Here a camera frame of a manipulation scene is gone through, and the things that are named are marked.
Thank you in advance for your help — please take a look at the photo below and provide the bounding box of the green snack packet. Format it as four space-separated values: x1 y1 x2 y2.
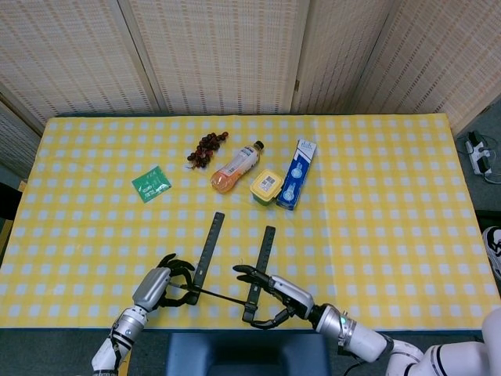
131 165 173 204

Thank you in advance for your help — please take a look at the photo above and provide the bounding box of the woven folding screen panel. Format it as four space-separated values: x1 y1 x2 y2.
0 93 45 169
119 0 311 115
351 0 501 136
0 0 160 134
292 0 392 115

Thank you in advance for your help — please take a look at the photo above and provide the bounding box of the black folding laptop stand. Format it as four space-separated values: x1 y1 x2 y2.
171 211 277 324

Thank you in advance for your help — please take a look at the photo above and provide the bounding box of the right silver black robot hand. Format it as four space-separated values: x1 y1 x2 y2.
232 264 315 330

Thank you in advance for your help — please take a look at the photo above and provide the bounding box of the yellow checkered tablecloth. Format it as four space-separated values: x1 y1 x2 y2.
0 113 500 331

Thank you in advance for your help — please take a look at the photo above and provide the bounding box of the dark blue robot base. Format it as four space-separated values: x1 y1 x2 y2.
164 332 332 376

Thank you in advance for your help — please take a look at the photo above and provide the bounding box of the right arm wrist cable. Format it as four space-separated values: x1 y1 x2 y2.
337 313 371 376

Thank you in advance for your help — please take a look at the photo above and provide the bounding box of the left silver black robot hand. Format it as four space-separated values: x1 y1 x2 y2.
132 253 196 313

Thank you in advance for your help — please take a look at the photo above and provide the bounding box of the white power strip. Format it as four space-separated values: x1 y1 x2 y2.
464 132 493 176

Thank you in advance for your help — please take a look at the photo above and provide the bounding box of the power strip cable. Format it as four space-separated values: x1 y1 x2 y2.
480 135 501 185

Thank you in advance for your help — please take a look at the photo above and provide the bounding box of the white and black sneaker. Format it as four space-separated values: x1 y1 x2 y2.
481 226 501 281

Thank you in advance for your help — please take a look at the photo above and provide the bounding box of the green tub with yellow lid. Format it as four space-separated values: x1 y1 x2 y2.
250 168 284 207

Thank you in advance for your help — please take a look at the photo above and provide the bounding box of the dark red grape bunch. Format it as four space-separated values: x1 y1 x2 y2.
186 132 230 170

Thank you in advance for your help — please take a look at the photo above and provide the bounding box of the orange drink plastic bottle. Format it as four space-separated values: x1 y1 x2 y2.
210 140 265 196

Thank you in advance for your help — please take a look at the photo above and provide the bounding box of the blue and white carton box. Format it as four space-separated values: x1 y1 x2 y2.
276 139 318 212

